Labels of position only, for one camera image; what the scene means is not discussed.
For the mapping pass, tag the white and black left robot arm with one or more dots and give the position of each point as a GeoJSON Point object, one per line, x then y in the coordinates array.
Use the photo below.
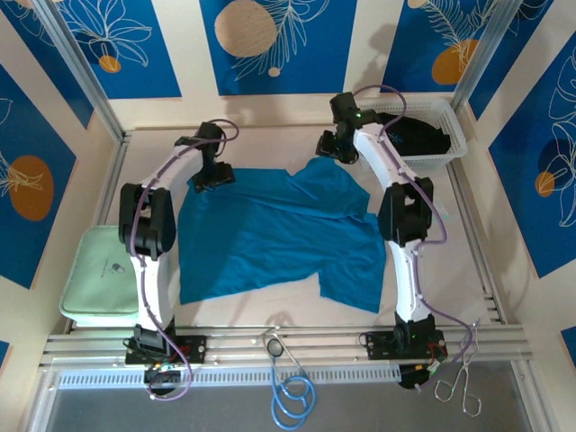
{"type": "Point", "coordinates": [153, 288]}

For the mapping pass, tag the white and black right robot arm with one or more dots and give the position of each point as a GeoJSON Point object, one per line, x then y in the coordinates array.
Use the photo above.
{"type": "Point", "coordinates": [407, 288]}

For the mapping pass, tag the black t-shirt with blue print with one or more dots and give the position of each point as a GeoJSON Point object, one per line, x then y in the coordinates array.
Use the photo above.
{"type": "Point", "coordinates": [423, 139]}

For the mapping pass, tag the white plastic mesh basket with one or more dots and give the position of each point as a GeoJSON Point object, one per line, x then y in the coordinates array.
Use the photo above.
{"type": "Point", "coordinates": [450, 121]}

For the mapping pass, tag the pale green soft case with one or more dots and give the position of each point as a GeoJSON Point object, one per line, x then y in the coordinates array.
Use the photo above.
{"type": "Point", "coordinates": [94, 279]}

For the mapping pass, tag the blue stethoscope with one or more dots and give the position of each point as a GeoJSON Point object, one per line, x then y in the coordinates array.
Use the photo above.
{"type": "Point", "coordinates": [274, 346]}

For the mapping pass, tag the silver metal tongs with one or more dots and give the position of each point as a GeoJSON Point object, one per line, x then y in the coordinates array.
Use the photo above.
{"type": "Point", "coordinates": [463, 369]}

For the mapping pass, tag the aluminium corner post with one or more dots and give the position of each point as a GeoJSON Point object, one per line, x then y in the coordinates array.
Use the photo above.
{"type": "Point", "coordinates": [81, 67]}
{"type": "Point", "coordinates": [488, 54]}

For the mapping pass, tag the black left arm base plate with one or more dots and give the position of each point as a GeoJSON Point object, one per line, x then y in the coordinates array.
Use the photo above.
{"type": "Point", "coordinates": [193, 348]}

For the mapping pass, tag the aluminium rail frame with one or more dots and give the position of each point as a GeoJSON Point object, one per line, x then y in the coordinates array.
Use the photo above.
{"type": "Point", "coordinates": [324, 342]}

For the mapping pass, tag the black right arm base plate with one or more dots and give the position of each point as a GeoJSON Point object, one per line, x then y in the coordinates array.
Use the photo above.
{"type": "Point", "coordinates": [378, 346]}

